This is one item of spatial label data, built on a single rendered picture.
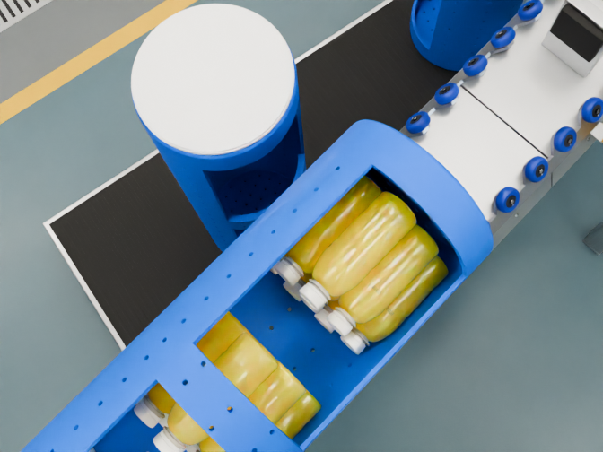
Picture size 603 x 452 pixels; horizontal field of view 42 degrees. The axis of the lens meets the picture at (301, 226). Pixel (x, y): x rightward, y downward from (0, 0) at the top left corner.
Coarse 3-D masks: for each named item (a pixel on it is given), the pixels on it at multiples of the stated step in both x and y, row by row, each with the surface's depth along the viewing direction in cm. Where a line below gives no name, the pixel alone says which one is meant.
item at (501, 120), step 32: (544, 32) 143; (512, 64) 142; (544, 64) 142; (480, 96) 141; (512, 96) 140; (544, 96) 140; (576, 96) 140; (448, 128) 139; (480, 128) 139; (512, 128) 139; (544, 128) 138; (448, 160) 138; (480, 160) 137; (512, 160) 137; (576, 160) 145; (480, 192) 136; (544, 192) 143; (512, 224) 141
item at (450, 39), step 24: (432, 0) 231; (456, 0) 192; (480, 0) 189; (504, 0) 190; (432, 24) 229; (456, 24) 202; (480, 24) 200; (504, 24) 205; (432, 48) 219; (456, 48) 213; (480, 48) 213
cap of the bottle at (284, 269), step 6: (282, 264) 114; (288, 264) 114; (276, 270) 114; (282, 270) 113; (288, 270) 113; (294, 270) 114; (282, 276) 116; (288, 276) 113; (294, 276) 114; (300, 276) 115; (288, 282) 116; (294, 282) 114
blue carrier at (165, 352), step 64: (384, 128) 109; (320, 192) 107; (448, 192) 105; (256, 256) 105; (448, 256) 126; (192, 320) 103; (256, 320) 127; (128, 384) 102; (192, 384) 99; (320, 384) 122; (64, 448) 100; (128, 448) 123; (256, 448) 101
